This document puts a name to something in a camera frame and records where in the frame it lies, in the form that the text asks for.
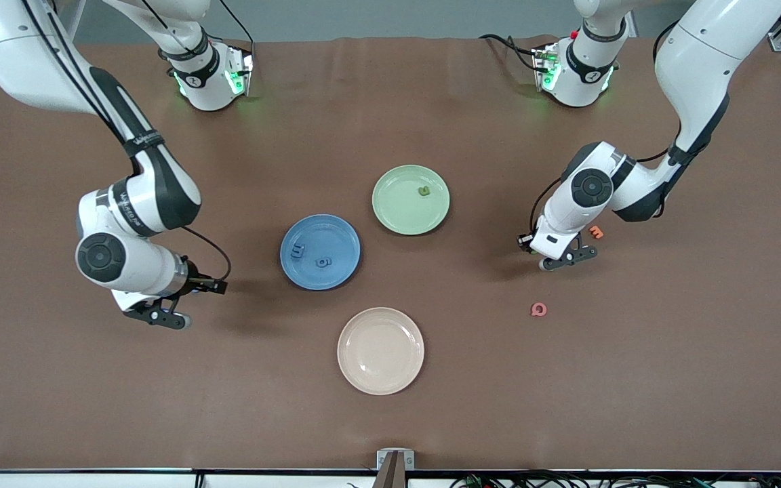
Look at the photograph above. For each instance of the blue number 6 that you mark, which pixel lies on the blue number 6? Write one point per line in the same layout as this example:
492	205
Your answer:
323	261

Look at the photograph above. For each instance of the blue plate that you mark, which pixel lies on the blue plate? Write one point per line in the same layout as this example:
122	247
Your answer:
336	237

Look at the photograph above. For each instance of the blue letter E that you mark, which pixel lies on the blue letter E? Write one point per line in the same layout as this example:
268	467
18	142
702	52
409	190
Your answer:
297	251

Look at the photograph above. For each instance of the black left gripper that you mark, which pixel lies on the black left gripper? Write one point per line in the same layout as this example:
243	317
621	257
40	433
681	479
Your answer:
525	242

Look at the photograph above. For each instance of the white table edge rail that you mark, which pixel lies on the white table edge rail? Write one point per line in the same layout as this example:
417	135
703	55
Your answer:
58	480

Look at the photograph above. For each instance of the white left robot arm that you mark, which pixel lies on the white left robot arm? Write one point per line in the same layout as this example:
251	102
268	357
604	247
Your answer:
695	61

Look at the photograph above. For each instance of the pink letter Q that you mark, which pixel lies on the pink letter Q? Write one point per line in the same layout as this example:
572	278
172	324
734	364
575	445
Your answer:
534	310

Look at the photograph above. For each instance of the beige plate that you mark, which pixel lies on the beige plate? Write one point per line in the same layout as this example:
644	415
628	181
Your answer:
381	351

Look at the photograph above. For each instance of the brown table cover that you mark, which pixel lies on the brown table cover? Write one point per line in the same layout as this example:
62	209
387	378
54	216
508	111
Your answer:
567	379

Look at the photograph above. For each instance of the green plate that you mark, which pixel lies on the green plate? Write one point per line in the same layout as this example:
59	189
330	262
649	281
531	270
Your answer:
401	203

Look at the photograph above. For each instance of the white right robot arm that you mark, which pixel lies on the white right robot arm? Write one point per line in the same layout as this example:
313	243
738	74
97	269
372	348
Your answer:
17	54

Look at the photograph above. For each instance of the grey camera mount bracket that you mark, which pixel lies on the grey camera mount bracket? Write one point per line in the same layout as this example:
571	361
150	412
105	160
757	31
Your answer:
395	459

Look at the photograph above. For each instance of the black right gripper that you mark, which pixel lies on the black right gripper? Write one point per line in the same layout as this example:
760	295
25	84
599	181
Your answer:
195	277

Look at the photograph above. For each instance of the orange letter E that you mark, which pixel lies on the orange letter E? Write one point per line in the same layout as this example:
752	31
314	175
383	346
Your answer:
596	233

